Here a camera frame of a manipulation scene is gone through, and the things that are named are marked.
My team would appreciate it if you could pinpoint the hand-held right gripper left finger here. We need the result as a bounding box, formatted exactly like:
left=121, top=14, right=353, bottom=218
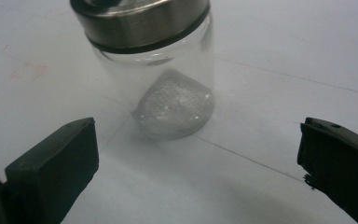
left=4, top=117, right=100, bottom=224

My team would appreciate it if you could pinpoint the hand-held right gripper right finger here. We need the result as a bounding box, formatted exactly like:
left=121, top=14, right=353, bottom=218
left=296, top=117, right=358, bottom=224

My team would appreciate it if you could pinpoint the clear glass jar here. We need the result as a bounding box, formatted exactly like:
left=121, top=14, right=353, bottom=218
left=91, top=12, right=216, bottom=141

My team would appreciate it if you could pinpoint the round steel jar lid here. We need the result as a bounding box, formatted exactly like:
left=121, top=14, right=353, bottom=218
left=69, top=0, right=212, bottom=55

